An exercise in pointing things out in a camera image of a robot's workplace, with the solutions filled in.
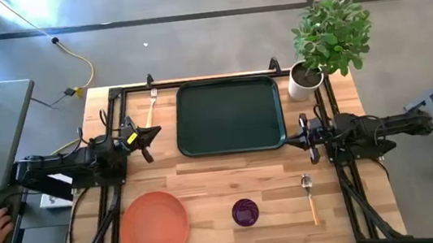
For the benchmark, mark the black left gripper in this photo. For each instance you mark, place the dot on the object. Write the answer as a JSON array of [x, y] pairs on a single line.
[[130, 139]]

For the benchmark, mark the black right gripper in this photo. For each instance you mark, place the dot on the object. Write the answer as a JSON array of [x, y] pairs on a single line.
[[314, 135]]

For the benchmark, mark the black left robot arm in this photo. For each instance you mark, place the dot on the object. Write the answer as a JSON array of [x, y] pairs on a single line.
[[62, 163]]

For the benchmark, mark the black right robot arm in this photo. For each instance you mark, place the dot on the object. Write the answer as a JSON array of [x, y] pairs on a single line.
[[377, 129]]

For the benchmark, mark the dark green plastic tray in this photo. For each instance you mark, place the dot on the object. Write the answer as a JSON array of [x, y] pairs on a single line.
[[229, 116]]

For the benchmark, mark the orange plastic plate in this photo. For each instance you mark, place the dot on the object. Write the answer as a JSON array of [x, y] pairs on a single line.
[[155, 228]]

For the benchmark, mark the black clamp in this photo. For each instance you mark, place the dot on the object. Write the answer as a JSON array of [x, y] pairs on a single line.
[[149, 81], [274, 66]]

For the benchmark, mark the small purple bowl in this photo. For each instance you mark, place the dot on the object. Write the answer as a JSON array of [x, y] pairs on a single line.
[[245, 212]]

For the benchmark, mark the green plant in white pot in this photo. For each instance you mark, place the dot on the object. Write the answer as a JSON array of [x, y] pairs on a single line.
[[331, 35]]

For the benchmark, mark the white paper sheet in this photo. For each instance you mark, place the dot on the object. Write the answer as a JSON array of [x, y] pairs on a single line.
[[54, 200]]

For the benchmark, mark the black computer mouse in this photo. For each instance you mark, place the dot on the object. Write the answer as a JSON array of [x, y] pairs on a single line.
[[3, 209]]

